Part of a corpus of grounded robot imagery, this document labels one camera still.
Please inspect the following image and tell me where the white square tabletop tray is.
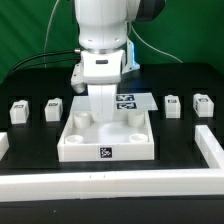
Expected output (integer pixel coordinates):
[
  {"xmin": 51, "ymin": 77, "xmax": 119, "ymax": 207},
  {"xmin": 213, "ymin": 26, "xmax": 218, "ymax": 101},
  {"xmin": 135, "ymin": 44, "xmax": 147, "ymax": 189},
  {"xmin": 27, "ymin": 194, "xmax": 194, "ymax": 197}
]
[{"xmin": 57, "ymin": 110, "xmax": 155, "ymax": 162}]

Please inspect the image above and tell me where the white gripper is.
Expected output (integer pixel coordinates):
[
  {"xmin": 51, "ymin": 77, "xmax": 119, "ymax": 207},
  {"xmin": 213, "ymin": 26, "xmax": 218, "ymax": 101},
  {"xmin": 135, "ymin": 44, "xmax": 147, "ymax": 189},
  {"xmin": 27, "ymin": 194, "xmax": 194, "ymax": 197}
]
[{"xmin": 81, "ymin": 50, "xmax": 126, "ymax": 122}]

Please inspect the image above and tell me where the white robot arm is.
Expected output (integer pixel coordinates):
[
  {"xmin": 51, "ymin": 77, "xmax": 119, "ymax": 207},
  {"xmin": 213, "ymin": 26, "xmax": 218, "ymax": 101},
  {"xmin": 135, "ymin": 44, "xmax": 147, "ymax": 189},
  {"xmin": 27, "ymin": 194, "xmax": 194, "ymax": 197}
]
[{"xmin": 71, "ymin": 0, "xmax": 166, "ymax": 122}]

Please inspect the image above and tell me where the white AprilTag base sheet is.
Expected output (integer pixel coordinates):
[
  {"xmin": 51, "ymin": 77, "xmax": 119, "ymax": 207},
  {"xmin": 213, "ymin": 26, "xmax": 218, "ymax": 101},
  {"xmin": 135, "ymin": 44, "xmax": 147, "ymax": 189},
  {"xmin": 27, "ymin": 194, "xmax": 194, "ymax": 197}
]
[{"xmin": 71, "ymin": 93, "xmax": 158, "ymax": 111}]

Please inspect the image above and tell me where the black cable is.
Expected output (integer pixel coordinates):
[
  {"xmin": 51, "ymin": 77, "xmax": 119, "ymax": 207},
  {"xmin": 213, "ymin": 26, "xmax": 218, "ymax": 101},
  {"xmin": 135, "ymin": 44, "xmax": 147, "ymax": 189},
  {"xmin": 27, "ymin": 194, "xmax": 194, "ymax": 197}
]
[{"xmin": 7, "ymin": 49, "xmax": 82, "ymax": 77}]

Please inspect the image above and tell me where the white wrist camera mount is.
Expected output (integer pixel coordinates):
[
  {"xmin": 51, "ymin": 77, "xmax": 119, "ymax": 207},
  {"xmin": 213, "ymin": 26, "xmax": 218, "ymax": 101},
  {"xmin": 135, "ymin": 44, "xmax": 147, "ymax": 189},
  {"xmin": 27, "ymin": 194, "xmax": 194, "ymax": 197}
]
[{"xmin": 71, "ymin": 39, "xmax": 140, "ymax": 93}]

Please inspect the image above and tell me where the white U-shaped obstacle fence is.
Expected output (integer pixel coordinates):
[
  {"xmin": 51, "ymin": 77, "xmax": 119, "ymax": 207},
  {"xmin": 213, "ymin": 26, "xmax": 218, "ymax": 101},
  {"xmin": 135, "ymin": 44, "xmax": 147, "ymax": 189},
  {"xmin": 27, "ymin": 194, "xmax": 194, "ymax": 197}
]
[{"xmin": 0, "ymin": 125, "xmax": 224, "ymax": 202}]

